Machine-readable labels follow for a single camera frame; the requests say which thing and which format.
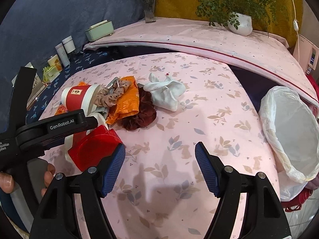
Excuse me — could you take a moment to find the red paper cup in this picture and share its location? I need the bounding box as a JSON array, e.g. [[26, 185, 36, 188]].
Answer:
[[61, 84, 100, 116]]

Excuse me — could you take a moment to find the orange snack wrapper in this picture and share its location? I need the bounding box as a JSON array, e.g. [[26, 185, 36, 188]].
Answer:
[[106, 76, 140, 125]]

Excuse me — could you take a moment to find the dark red velvet scrunchie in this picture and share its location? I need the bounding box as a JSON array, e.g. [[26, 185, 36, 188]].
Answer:
[[120, 87, 157, 131]]

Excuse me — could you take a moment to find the white trash bag bin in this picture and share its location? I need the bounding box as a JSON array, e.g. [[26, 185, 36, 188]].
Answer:
[[259, 86, 318, 202]]

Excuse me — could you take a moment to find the person's left hand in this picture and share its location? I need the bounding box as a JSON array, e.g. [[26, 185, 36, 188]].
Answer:
[[0, 163, 56, 197]]

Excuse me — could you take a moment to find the navy floral cloth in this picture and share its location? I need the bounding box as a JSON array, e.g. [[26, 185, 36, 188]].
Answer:
[[25, 50, 112, 124]]

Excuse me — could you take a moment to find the red bag on floor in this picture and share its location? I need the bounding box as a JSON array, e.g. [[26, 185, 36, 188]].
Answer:
[[281, 188, 313, 213]]

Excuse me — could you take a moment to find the white booklet box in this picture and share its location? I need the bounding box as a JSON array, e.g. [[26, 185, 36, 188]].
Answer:
[[10, 62, 46, 110]]

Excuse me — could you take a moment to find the green yellow small pouch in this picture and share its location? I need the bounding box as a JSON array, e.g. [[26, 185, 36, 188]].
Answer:
[[43, 66, 60, 84]]

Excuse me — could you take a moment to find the yellow printed small box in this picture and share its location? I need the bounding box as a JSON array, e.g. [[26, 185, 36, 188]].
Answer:
[[48, 55, 63, 72]]

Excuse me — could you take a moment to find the beige scrunchie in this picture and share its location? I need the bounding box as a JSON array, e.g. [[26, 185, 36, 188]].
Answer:
[[94, 78, 132, 108]]

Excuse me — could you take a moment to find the white cylindrical jar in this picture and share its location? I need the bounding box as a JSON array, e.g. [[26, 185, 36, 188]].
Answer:
[[62, 36, 76, 54]]

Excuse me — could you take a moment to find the pink rabbit print tablecloth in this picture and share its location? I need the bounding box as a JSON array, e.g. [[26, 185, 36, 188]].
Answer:
[[37, 52, 281, 239]]

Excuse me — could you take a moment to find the green tissue box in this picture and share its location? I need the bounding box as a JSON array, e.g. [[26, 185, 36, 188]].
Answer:
[[85, 20, 114, 42]]

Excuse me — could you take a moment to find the blue backdrop cloth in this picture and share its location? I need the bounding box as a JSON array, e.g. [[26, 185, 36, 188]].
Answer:
[[1, 0, 144, 131]]

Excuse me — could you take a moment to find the white crumpled cloth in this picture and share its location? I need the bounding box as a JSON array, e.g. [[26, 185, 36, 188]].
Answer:
[[143, 73, 186, 112]]

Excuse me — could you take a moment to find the red cushion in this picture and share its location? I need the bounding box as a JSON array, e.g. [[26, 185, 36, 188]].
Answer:
[[306, 75, 319, 100]]

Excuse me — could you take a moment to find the pale pink speckled cloth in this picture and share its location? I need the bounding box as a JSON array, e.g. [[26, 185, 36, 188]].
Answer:
[[84, 17, 318, 106]]

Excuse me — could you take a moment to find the mustard yellow backdrop cloth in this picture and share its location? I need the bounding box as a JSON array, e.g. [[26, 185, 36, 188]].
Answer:
[[155, 0, 303, 47]]

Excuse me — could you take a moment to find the white pot green plant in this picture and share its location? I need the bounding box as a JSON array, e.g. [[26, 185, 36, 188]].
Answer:
[[195, 0, 289, 35]]

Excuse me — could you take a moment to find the white cord with switch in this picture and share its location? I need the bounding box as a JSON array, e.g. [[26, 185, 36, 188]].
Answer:
[[284, 0, 301, 55]]

